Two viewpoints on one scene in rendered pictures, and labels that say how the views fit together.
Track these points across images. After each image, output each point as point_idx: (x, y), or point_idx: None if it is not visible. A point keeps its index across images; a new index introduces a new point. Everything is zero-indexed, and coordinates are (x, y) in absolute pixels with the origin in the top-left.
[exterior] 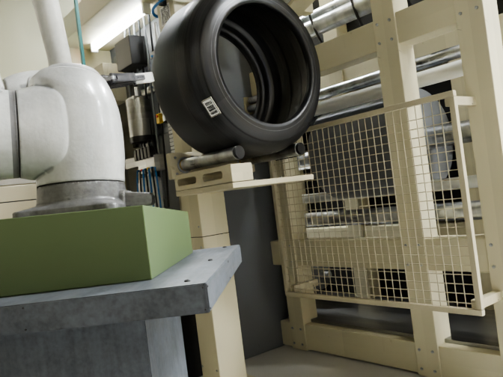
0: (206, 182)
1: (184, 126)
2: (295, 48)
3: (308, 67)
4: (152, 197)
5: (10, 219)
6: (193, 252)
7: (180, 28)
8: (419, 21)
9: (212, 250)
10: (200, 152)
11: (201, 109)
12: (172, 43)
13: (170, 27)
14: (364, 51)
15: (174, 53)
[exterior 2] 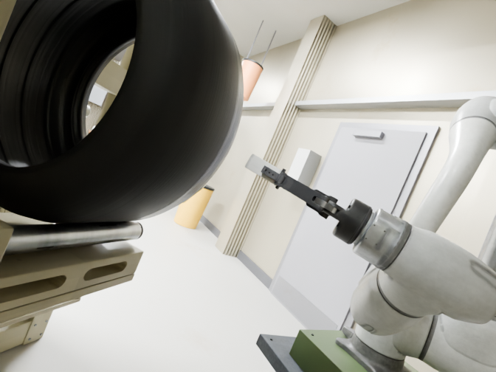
0: (89, 280)
1: (148, 202)
2: (56, 26)
3: (86, 85)
4: (344, 328)
5: (415, 370)
6: (287, 353)
7: (241, 83)
8: (105, 74)
9: (283, 345)
10: (65, 221)
11: (193, 195)
12: (235, 94)
13: (226, 44)
14: None
15: (234, 117)
